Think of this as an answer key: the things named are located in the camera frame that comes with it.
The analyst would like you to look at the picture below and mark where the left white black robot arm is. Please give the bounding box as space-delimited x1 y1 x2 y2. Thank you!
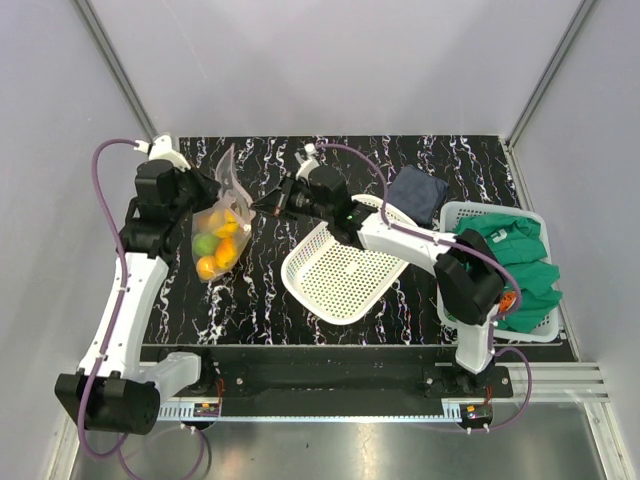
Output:
54 159 219 435

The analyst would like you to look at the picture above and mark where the clear zip top bag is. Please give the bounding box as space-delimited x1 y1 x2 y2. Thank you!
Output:
191 146 255 282

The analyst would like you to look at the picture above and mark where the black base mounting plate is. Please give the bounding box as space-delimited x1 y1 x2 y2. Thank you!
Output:
157 364 512 401

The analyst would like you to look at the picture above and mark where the green fake lime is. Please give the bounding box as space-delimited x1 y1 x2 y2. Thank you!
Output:
192 233 221 257

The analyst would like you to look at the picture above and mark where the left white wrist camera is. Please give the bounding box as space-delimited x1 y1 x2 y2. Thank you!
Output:
134 134 192 172

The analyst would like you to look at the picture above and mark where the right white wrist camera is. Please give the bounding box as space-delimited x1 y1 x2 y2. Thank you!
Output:
294 143 319 181

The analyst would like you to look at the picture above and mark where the white laundry basket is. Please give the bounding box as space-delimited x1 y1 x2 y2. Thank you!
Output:
439 201 562 343

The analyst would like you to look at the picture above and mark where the small orange fake tangerine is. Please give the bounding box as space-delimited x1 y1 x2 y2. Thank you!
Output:
196 255 219 281

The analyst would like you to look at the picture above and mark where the green cloth garment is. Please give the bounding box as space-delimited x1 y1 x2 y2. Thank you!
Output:
454 213 562 334

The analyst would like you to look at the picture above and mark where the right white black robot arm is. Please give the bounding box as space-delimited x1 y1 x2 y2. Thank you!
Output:
251 166 507 397

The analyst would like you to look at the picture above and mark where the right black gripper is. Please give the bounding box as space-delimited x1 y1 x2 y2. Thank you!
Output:
250 172 332 224

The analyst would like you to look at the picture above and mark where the folded navy blue cloth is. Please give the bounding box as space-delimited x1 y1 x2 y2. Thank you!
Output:
388 166 449 228

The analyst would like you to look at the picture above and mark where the white perforated tray basket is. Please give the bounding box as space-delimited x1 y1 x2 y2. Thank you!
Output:
281 222 408 326

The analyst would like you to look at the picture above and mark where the yellow fake orange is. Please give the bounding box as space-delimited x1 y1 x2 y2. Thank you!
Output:
207 209 239 239

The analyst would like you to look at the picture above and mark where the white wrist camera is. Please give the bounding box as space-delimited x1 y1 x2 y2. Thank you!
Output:
134 134 192 172
294 143 319 181

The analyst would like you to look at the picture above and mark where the orange fake mango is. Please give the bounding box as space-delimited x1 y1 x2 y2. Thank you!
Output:
214 237 238 270

